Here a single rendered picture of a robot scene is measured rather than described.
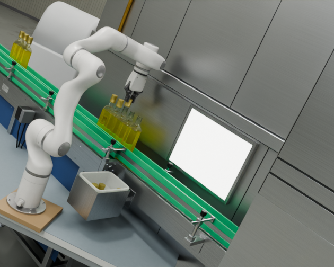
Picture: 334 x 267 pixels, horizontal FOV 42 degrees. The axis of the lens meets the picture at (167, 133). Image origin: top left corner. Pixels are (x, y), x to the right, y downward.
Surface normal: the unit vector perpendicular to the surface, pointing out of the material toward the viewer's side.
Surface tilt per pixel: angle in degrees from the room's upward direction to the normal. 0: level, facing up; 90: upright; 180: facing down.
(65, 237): 0
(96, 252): 0
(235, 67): 90
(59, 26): 79
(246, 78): 90
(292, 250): 90
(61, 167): 90
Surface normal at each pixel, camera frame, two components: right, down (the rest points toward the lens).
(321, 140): -0.62, -0.04
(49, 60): -0.25, 0.18
